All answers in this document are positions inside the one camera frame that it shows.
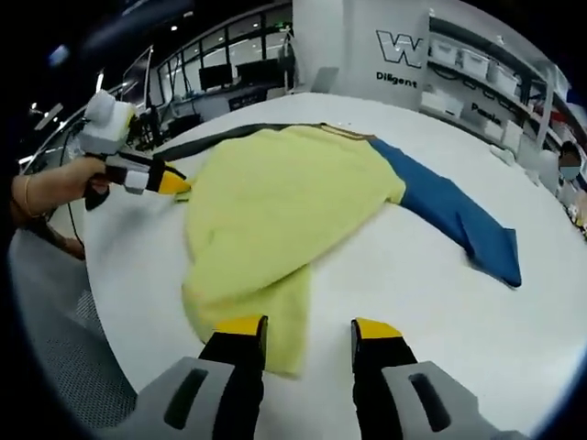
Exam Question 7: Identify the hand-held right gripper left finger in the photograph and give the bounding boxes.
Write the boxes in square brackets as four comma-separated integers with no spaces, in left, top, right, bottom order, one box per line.
[137,313,270,440]

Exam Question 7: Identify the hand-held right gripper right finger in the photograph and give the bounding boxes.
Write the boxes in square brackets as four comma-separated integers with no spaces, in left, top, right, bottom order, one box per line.
[350,317,524,440]

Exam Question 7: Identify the yellow garment blue grey sleeves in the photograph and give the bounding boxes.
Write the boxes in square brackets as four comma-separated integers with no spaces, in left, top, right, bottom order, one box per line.
[153,121,523,380]

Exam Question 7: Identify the person's left hand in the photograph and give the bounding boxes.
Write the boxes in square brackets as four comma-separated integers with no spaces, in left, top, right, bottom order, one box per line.
[28,157,110,217]

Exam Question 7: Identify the black office chair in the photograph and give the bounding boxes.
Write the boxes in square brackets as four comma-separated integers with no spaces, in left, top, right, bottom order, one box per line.
[167,114,203,138]

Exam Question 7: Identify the black monitor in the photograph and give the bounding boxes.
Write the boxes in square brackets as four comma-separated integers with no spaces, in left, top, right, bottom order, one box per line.
[199,63,233,91]
[236,59,280,86]

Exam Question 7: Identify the person's dark patterned clothing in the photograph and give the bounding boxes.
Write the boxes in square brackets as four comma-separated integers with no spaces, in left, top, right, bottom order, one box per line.
[27,214,88,262]

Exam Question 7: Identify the grey mesh chair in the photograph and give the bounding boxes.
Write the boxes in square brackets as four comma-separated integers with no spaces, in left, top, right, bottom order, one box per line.
[8,228,138,430]

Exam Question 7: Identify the grey office chair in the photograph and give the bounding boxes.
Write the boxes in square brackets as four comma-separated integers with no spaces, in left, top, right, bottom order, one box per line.
[309,66,340,95]

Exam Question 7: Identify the white crumpled cloth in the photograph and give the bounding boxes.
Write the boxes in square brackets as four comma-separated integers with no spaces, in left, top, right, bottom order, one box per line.
[490,144,519,166]

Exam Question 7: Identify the row of white storage bins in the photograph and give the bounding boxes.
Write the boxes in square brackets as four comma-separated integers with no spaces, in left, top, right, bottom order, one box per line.
[421,38,526,143]

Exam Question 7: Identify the grey metal shelving unit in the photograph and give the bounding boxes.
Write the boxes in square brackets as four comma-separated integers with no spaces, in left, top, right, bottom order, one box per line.
[419,8,570,152]

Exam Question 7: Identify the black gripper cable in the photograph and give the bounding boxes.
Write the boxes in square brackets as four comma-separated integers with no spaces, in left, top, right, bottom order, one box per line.
[63,201,88,258]

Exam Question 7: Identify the thin gold bracelet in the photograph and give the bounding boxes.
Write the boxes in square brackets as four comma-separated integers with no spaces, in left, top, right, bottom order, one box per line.
[22,176,42,219]

